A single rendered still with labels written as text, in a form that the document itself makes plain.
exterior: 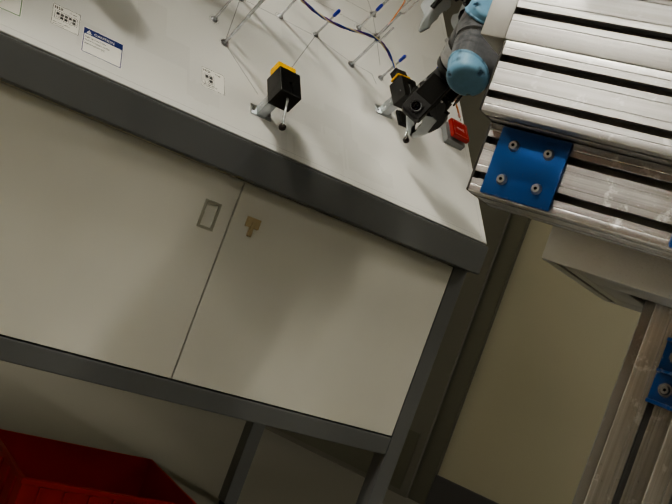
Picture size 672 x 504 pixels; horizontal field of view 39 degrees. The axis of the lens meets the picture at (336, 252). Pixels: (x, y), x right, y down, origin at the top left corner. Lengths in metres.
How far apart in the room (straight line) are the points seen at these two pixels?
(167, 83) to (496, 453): 2.23
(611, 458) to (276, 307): 0.81
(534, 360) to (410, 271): 1.57
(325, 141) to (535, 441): 1.90
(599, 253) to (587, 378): 2.30
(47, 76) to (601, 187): 0.91
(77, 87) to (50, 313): 0.39
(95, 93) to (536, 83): 0.79
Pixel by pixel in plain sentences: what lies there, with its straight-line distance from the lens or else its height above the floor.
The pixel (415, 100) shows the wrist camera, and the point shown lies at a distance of 1.84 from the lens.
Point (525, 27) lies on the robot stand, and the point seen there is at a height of 1.05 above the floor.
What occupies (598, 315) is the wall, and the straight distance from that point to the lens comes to 3.49.
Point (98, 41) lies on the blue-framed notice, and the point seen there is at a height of 0.92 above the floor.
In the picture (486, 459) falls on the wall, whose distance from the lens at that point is 3.57.
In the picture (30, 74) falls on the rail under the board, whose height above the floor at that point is 0.82.
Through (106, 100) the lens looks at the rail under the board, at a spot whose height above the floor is 0.83.
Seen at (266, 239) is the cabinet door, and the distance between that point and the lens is 1.82.
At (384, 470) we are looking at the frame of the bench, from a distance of 2.13.
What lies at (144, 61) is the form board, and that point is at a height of 0.93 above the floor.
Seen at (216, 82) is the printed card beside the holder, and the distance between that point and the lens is 1.79.
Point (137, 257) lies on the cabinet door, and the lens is 1.73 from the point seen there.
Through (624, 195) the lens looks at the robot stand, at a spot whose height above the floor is 0.89.
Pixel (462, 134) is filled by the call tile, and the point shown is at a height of 1.09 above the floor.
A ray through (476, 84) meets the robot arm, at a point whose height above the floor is 1.09.
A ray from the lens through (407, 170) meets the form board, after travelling 2.03.
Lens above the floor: 0.70
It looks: 1 degrees up
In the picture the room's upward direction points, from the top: 20 degrees clockwise
